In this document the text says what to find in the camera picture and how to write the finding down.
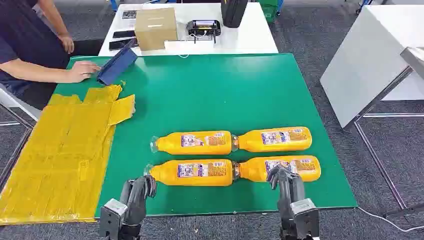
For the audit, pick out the person's right hand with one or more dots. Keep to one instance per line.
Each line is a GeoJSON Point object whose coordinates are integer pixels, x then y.
{"type": "Point", "coordinates": [81, 71]}

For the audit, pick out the person's left hand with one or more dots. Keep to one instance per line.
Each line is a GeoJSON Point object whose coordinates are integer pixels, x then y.
{"type": "Point", "coordinates": [68, 43]}

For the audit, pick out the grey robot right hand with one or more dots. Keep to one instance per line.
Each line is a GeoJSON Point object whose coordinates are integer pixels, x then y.
{"type": "Point", "coordinates": [288, 188]}

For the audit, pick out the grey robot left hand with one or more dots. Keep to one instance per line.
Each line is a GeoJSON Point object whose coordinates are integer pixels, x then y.
{"type": "Point", "coordinates": [136, 202]}

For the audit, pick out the orange drink bottle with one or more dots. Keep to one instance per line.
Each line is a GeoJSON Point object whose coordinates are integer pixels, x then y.
{"type": "Point", "coordinates": [198, 143]}
{"type": "Point", "coordinates": [251, 140]}
{"type": "Point", "coordinates": [255, 169]}
{"type": "Point", "coordinates": [165, 174]}

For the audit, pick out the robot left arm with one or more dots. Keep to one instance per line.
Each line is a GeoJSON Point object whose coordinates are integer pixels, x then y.
{"type": "Point", "coordinates": [129, 232]}

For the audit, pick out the person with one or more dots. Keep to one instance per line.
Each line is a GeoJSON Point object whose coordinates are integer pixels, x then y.
{"type": "Point", "coordinates": [26, 33]}

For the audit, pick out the large black phone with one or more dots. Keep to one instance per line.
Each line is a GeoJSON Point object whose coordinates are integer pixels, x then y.
{"type": "Point", "coordinates": [119, 44]}

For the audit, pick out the small black phone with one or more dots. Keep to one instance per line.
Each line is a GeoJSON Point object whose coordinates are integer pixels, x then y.
{"type": "Point", "coordinates": [124, 34]}

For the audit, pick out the blue shelf rack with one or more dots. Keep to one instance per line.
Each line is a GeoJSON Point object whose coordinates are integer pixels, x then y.
{"type": "Point", "coordinates": [114, 4]}
{"type": "Point", "coordinates": [362, 5]}

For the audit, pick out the white seat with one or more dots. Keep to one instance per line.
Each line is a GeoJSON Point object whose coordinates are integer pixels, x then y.
{"type": "Point", "coordinates": [20, 104]}

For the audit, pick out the cardboard box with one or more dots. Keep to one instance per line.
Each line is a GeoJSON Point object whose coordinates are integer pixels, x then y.
{"type": "Point", "coordinates": [155, 30]}

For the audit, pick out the yellow sheet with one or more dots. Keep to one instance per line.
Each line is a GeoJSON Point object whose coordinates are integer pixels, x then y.
{"type": "Point", "coordinates": [59, 159]}

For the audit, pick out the green table mat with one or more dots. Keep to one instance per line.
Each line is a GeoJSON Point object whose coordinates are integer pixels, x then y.
{"type": "Point", "coordinates": [205, 96]}

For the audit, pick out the black handheld controller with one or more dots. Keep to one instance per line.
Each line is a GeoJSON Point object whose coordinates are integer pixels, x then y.
{"type": "Point", "coordinates": [203, 29]}

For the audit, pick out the white desk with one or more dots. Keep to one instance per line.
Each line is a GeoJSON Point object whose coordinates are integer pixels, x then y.
{"type": "Point", "coordinates": [364, 59]}

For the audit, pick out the white table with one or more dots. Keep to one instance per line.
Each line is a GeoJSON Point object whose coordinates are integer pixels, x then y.
{"type": "Point", "coordinates": [242, 36]}

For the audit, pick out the green crate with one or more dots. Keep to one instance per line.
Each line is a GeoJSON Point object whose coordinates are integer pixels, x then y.
{"type": "Point", "coordinates": [269, 10]}

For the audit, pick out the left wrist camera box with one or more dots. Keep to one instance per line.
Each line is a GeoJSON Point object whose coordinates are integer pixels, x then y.
{"type": "Point", "coordinates": [111, 217]}

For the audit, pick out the metal desk frame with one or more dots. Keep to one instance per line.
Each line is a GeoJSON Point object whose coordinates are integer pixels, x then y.
{"type": "Point", "coordinates": [377, 162]}

